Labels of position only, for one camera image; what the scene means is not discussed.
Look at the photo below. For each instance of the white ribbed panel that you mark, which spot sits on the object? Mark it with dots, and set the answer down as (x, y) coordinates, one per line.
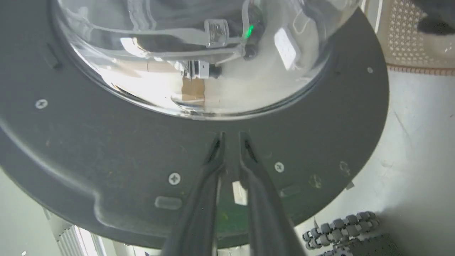
(73, 236)

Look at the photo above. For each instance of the beige perforated mat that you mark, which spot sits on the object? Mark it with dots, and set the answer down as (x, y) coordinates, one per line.
(408, 35)

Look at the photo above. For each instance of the dark grey washing machine door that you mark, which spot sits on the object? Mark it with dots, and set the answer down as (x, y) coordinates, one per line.
(106, 149)

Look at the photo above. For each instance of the grey omni wheel robot base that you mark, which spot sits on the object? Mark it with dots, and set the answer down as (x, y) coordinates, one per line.
(341, 231)

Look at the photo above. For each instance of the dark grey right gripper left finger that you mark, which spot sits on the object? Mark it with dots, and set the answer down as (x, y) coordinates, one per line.
(199, 213)

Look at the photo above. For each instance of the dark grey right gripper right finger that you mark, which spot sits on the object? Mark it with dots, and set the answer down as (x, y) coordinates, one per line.
(266, 213)

